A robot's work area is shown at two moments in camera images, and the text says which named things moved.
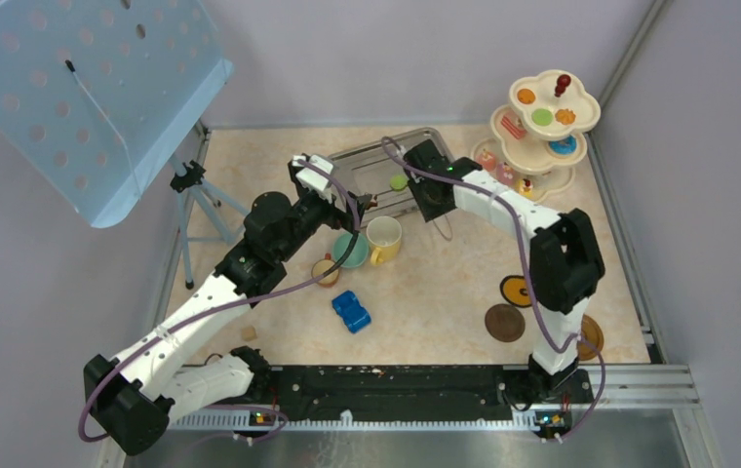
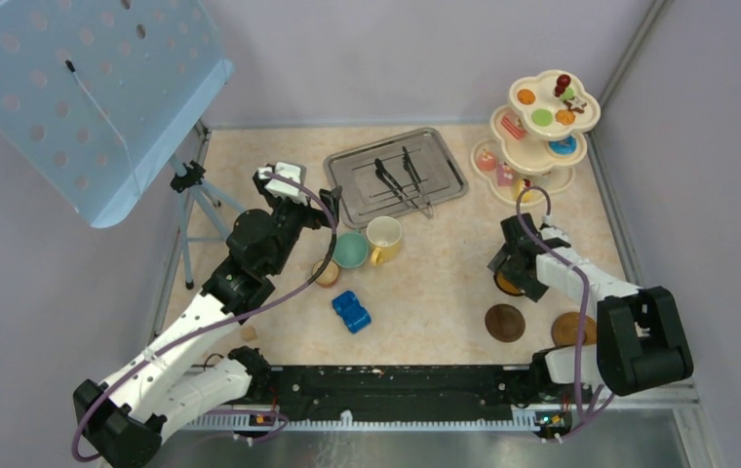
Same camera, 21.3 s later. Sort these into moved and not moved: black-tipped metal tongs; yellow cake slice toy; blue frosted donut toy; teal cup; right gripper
Moved: right gripper; black-tipped metal tongs
Not moved: blue frosted donut toy; yellow cake slice toy; teal cup
